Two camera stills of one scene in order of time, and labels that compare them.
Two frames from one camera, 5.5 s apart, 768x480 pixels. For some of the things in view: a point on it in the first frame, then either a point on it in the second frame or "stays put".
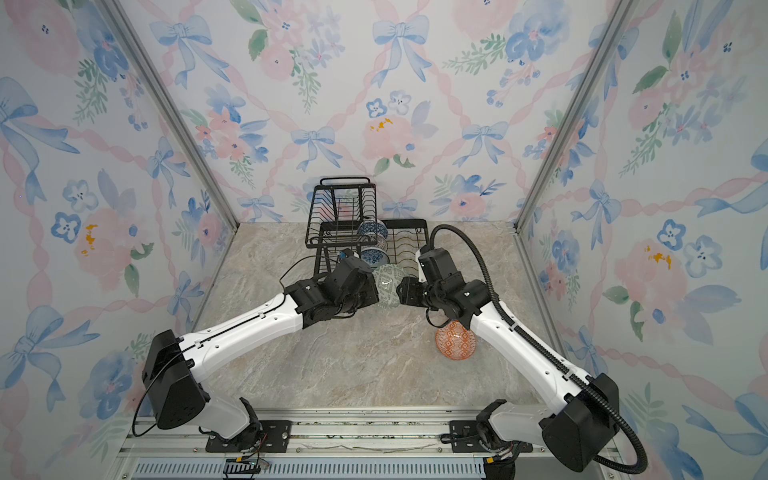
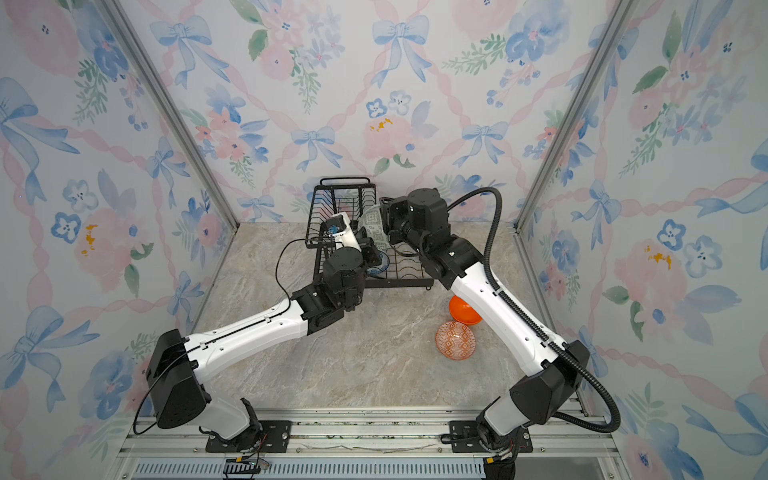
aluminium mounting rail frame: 350,442 stays put
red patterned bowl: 456,341 stays put
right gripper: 408,293 -> 392,213
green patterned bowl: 387,278 -> 371,218
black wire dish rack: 343,217 stays put
